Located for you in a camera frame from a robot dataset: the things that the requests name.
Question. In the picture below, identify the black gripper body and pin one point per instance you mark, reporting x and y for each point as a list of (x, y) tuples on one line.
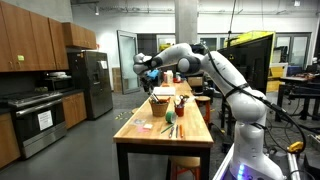
[(149, 82)]

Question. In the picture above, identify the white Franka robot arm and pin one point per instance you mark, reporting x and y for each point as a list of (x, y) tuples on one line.
[(248, 110)]

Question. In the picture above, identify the black marker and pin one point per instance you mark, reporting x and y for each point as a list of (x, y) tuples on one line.
[(154, 97)]

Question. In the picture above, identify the woven wicker basket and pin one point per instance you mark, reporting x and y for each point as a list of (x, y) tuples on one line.
[(159, 109)]

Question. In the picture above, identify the white paper stack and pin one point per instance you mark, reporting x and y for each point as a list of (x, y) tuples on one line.
[(164, 91)]

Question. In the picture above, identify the white plastic bottle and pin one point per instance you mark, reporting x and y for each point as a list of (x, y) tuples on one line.
[(169, 76)]

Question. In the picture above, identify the red bowl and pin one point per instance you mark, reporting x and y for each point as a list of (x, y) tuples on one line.
[(177, 80)]

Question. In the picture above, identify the glass door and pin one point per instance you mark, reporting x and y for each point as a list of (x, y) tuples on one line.
[(128, 63)]

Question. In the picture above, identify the green tape roll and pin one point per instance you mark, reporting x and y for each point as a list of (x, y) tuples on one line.
[(170, 117)]

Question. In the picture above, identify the clear plastic parts bag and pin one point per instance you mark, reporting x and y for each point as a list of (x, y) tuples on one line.
[(138, 122)]

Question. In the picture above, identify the red mug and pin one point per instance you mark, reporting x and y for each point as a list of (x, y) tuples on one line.
[(179, 111)]

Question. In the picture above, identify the yellow sticky note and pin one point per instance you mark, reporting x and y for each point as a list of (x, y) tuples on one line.
[(148, 126)]

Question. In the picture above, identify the pink sticky note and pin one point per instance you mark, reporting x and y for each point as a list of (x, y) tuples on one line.
[(142, 129)]

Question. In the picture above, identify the green pencil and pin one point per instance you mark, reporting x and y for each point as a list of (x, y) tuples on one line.
[(167, 128)]

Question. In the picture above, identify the cardboard box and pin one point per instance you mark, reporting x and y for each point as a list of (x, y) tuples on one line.
[(195, 81)]

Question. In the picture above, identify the purple pen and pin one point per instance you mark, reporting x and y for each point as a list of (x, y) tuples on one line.
[(171, 132)]

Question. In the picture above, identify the white paper sheet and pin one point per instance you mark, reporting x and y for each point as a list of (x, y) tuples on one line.
[(104, 64)]

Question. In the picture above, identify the orange pencil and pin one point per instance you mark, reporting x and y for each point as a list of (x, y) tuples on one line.
[(181, 131)]

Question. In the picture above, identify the stainless steel refrigerator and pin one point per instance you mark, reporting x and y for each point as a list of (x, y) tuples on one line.
[(96, 86)]

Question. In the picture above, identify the round wooden stool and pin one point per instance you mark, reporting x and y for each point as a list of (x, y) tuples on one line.
[(202, 98), (185, 162)]

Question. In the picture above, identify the wooden lower cabinet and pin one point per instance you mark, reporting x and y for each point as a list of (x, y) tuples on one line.
[(8, 140), (74, 110)]

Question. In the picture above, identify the concrete column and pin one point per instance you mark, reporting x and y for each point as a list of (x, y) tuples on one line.
[(186, 15)]

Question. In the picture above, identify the small wooden upper cabinet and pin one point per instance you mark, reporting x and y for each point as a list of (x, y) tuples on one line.
[(80, 35)]

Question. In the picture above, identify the black microwave oven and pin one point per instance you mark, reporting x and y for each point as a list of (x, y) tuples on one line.
[(58, 84)]

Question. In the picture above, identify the white stacked dishes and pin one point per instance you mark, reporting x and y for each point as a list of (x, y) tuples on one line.
[(56, 74)]

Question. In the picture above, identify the white paper notice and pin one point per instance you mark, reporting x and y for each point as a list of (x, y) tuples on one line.
[(45, 120)]

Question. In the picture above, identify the stainless steel oven stove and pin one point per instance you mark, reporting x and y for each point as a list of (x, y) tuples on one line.
[(38, 140)]

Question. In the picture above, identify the large wooden upper cabinet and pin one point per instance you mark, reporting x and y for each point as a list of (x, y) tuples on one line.
[(30, 40)]

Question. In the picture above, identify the green sticky note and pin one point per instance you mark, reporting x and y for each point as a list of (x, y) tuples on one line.
[(20, 57)]

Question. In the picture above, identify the black workbench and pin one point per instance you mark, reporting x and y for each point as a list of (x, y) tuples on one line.
[(303, 94)]

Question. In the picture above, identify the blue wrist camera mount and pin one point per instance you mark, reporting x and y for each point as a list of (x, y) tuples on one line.
[(153, 74)]

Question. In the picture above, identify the black metal table frame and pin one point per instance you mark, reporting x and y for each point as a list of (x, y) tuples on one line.
[(120, 166)]

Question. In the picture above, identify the aluminium frame rail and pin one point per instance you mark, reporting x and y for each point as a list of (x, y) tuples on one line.
[(293, 166), (222, 166)]

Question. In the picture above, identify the yellow machine enclosure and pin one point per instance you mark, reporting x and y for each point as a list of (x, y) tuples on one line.
[(248, 36)]

